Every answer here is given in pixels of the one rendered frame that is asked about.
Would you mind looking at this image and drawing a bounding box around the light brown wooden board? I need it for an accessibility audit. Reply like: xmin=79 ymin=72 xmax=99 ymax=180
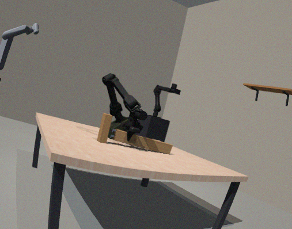
xmin=110 ymin=129 xmax=173 ymax=155

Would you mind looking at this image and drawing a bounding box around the brown wooden post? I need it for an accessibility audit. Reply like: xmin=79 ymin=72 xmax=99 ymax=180
xmin=97 ymin=113 xmax=113 ymax=143

